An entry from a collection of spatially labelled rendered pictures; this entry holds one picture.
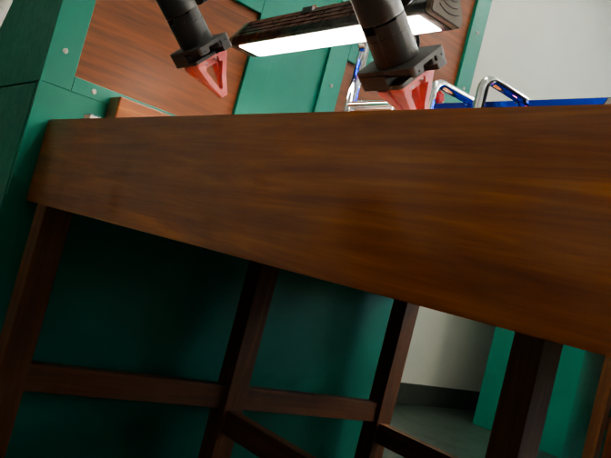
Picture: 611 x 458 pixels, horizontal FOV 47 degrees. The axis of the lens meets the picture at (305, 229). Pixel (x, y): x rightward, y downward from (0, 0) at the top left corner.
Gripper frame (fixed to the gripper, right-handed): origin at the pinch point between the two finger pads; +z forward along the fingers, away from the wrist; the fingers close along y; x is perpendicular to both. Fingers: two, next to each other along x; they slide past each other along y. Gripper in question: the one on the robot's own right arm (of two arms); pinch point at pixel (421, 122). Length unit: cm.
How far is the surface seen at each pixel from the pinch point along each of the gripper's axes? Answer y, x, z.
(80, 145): 69, 19, -7
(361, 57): 51, -39, 5
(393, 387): 82, -28, 108
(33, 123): 93, 18, -12
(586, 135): -35.4, 18.3, -8.6
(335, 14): 40.0, -27.2, -8.6
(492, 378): 163, -138, 237
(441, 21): 15.2, -26.7, -4.0
